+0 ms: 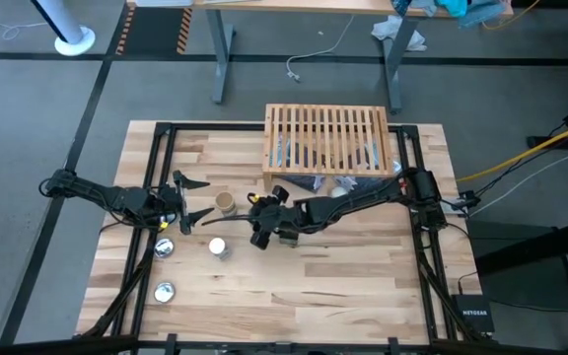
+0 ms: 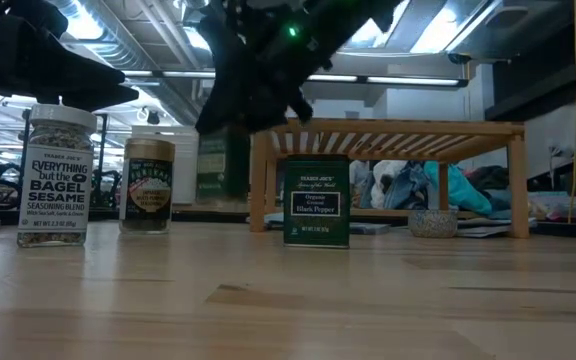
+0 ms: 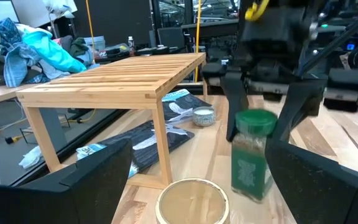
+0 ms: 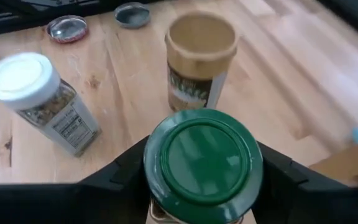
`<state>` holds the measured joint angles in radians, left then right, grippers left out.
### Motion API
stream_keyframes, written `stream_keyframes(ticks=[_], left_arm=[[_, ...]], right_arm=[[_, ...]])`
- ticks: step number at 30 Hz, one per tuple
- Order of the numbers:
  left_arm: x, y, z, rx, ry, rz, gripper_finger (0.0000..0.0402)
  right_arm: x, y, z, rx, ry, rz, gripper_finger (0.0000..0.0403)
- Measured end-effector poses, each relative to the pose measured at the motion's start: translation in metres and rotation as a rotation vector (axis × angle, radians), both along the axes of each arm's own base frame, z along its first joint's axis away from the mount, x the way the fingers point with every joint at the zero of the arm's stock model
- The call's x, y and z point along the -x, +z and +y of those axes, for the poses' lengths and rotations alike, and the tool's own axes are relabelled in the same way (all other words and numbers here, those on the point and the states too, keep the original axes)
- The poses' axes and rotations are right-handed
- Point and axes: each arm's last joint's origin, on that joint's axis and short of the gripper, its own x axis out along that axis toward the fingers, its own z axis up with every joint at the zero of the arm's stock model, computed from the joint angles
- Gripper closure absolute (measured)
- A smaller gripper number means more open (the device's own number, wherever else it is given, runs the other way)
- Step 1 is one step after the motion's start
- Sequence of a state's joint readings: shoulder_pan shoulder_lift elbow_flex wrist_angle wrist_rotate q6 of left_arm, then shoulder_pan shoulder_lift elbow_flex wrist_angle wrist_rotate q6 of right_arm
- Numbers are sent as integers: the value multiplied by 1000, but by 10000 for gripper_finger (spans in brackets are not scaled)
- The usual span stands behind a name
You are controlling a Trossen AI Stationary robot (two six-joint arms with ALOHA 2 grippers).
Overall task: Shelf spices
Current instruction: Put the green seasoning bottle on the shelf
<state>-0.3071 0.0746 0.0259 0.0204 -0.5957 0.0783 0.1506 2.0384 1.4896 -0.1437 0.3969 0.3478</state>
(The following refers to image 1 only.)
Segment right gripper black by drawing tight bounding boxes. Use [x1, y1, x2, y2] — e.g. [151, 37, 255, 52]
[201, 186, 290, 250]

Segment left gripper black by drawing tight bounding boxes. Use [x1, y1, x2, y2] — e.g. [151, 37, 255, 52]
[158, 170, 215, 236]

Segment tan lid spice jar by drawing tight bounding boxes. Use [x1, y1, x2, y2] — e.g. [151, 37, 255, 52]
[214, 190, 239, 217]

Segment white lid bagel seasoning jar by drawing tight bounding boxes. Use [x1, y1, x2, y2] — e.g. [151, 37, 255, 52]
[207, 237, 233, 261]

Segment wooden slatted shelf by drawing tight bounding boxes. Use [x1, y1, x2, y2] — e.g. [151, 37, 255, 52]
[262, 103, 397, 191]

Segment blue-grey magazine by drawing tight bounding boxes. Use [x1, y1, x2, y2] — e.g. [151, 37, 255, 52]
[268, 137, 325, 194]

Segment black orange striped floor mat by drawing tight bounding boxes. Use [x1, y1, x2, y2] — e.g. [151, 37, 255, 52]
[114, 5, 194, 55]

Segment white round pillar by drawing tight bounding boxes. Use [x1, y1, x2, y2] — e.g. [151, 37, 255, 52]
[30, 0, 97, 57]

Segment wooden desk grey legs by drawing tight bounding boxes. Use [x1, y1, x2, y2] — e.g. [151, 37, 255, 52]
[124, 0, 515, 115]

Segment white crumpled cloth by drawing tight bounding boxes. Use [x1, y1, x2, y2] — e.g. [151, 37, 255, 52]
[370, 13, 428, 53]

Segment black metal stand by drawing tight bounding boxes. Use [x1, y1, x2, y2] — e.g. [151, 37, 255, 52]
[475, 226, 568, 355]

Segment teal cloth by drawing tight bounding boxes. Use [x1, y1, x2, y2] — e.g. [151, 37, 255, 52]
[435, 0, 469, 18]

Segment pile of clothes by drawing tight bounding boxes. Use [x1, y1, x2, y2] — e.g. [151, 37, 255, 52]
[390, 0, 508, 30]

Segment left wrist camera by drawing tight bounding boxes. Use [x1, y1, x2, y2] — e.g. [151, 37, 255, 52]
[158, 209, 179, 231]

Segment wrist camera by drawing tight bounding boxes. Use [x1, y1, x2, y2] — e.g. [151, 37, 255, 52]
[248, 191, 278, 213]
[158, 209, 179, 231]

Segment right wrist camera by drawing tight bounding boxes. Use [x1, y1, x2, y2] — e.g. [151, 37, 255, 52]
[248, 191, 278, 213]

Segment black aluminium rig frame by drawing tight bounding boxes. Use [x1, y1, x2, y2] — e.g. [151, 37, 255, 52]
[74, 121, 500, 355]

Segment white floor cable with plug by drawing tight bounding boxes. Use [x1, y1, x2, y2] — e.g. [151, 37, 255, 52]
[285, 14, 357, 83]

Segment black Netgear network switch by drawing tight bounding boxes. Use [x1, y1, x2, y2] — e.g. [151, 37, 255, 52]
[450, 293, 495, 333]

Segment thick yellow cable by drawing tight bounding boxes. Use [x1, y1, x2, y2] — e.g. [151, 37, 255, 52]
[456, 117, 568, 183]

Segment thin yellow cable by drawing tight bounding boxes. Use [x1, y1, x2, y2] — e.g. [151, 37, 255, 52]
[480, 0, 542, 32]

